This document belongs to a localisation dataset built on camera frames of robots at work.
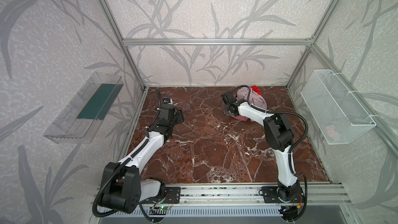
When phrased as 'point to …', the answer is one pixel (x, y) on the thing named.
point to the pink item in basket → (332, 132)
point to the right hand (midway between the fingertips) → (232, 104)
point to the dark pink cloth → (236, 117)
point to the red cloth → (256, 89)
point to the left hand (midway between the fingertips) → (180, 107)
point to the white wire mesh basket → (340, 117)
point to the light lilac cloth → (255, 99)
